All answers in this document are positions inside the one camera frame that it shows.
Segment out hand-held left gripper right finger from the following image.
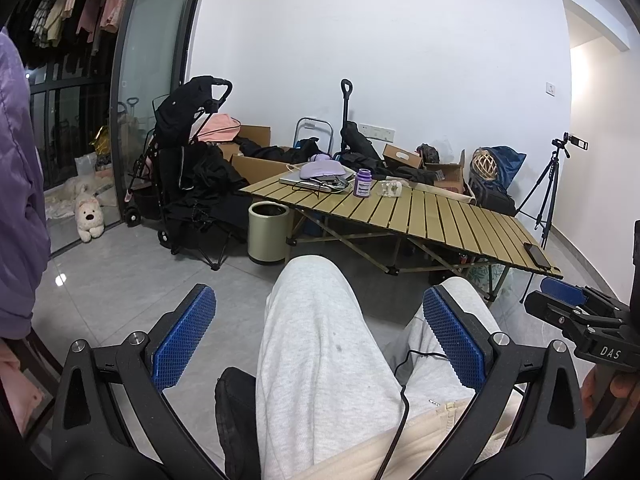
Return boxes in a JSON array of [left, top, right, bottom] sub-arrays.
[[414, 285, 588, 480]]

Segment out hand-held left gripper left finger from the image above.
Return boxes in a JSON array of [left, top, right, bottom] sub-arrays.
[[50, 283, 227, 480]]

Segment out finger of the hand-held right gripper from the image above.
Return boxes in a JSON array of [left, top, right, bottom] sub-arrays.
[[540, 276, 627, 322], [523, 290, 601, 350]]

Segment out person's right hand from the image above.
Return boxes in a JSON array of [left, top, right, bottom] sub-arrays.
[[580, 366, 640, 423]]

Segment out black smartphone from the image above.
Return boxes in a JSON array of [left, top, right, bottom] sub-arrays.
[[523, 242, 551, 268]]

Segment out black seat cushion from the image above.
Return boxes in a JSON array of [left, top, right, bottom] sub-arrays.
[[214, 366, 264, 480]]

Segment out black tripod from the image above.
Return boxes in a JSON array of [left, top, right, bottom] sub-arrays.
[[516, 146, 562, 249]]

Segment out black folding chair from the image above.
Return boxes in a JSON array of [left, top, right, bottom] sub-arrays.
[[159, 200, 251, 272]]

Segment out cream zip jacket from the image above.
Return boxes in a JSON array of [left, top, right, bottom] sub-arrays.
[[295, 394, 528, 480]]

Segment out slatted folding table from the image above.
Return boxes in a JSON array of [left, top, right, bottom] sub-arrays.
[[239, 172, 564, 305]]

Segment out blue backpack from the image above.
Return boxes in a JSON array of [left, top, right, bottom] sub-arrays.
[[469, 145, 527, 217]]

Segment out person's grey sweatpants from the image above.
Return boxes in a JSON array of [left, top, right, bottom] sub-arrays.
[[254, 255, 504, 480]]

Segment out cream round trash bin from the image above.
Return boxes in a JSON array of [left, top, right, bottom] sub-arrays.
[[248, 201, 291, 266]]

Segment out woven rattan ball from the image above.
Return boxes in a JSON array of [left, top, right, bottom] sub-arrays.
[[472, 148, 501, 182]]

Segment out beige paper roll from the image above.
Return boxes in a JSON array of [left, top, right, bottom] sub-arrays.
[[414, 182, 474, 206]]

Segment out white plush dog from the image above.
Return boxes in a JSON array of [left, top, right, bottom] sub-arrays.
[[74, 193, 105, 244]]

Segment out open flap cardboard box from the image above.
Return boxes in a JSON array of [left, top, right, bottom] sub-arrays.
[[424, 149, 467, 195]]

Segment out black clothing heap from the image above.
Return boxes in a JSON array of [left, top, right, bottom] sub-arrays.
[[169, 141, 254, 233]]

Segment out pink garment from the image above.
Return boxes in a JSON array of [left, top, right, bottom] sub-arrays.
[[0, 339, 47, 437]]

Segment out purple pill bottle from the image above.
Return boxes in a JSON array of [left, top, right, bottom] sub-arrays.
[[353, 169, 374, 199]]

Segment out low wide cardboard box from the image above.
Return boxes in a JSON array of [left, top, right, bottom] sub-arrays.
[[230, 152, 303, 195]]

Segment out silver laptop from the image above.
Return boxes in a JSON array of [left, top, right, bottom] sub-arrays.
[[279, 172, 352, 193]]

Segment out gold foil bag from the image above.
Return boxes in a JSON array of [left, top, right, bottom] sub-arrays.
[[89, 126, 119, 162]]

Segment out purple padded pillow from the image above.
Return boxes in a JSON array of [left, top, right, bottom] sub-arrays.
[[299, 155, 357, 181]]

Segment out purple puffer jacket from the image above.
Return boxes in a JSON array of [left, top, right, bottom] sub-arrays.
[[0, 29, 52, 340]]

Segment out pink cloth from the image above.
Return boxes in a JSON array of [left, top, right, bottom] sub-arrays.
[[190, 114, 242, 144]]

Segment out black bag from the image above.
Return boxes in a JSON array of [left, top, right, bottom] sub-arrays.
[[334, 124, 387, 171]]

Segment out large open cardboard box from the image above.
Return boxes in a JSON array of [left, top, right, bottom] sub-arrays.
[[220, 124, 274, 162]]

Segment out black baby stroller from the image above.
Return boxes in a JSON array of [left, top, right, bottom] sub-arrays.
[[124, 76, 234, 243]]

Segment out glass sliding door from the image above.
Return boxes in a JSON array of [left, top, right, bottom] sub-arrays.
[[110, 0, 210, 228]]

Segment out row of hanging clothes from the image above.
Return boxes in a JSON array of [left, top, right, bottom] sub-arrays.
[[20, 0, 139, 58]]

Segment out black cable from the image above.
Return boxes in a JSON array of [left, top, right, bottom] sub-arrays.
[[374, 348, 452, 480]]

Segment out small black camera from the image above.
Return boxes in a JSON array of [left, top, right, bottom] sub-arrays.
[[551, 132, 589, 157]]

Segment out small handled cardboard box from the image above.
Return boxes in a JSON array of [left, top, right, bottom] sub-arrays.
[[382, 143, 424, 171]]

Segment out white wall socket strip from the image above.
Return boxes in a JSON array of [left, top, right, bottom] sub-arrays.
[[357, 122, 396, 142]]

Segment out black trolley handle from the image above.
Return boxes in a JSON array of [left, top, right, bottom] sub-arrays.
[[339, 78, 355, 155]]

